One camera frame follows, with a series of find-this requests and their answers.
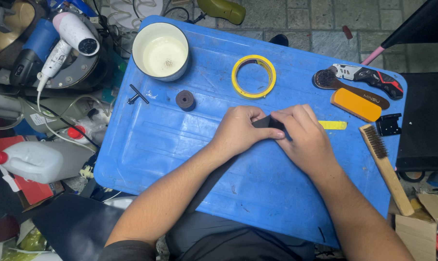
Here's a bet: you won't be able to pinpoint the person's left hand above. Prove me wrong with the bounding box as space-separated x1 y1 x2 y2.
211 106 285 159

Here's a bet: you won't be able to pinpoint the person's right hand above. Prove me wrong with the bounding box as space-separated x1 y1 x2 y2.
269 104 338 175

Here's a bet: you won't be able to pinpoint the black leather strip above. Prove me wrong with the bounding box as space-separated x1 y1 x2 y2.
252 115 293 142

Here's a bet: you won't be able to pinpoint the yellow tape strip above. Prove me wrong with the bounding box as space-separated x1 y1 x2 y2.
318 121 348 130

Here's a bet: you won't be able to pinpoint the dark wooden shoe brush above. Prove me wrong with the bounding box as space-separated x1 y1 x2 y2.
313 69 391 110

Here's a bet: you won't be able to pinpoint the blue plastic board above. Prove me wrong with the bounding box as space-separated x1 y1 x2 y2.
94 15 408 249

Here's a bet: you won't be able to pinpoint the yellow masking tape roll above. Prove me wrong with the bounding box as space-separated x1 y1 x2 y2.
231 55 277 100

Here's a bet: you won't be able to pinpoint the orange rectangular brush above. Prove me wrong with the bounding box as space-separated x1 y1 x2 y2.
330 88 382 123

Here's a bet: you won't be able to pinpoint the black red utility knife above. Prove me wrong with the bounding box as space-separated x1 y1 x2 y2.
332 63 404 101

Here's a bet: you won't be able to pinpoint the black plastic clip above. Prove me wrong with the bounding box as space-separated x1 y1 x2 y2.
376 113 402 137

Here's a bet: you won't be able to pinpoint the dark sandpaper roll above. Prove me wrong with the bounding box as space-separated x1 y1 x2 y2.
175 90 196 112

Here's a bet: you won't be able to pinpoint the black stool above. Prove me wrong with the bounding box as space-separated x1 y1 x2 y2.
396 72 438 172

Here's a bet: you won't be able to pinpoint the olive green tool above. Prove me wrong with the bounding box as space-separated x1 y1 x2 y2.
196 0 246 25

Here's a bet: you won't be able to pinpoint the black tape roll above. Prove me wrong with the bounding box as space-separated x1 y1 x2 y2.
398 170 426 183

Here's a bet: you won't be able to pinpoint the person's dark trousers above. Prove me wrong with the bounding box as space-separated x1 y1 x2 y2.
32 159 315 261

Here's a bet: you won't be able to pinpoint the white tin of glue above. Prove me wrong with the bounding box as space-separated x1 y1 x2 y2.
132 22 190 82

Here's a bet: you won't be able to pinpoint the black chuck key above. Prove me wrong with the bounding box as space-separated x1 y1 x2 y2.
127 84 150 106

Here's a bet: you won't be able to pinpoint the brown cardboard box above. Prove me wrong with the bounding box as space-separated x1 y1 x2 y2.
395 214 438 261

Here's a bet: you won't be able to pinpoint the small bottle with red cap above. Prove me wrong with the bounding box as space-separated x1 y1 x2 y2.
67 125 107 145

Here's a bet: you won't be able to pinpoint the white pink hair dryer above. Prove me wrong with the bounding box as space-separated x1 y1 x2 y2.
36 12 100 93

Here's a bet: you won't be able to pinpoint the white jug with red cap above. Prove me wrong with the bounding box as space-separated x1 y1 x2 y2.
0 141 96 184

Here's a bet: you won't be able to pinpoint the blue power tool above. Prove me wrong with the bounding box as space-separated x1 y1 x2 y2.
9 18 61 87

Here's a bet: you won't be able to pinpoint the red cardboard box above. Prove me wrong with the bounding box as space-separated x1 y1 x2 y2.
0 135 65 212

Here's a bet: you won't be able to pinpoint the wooden wire brush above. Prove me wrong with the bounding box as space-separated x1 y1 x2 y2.
358 124 415 217

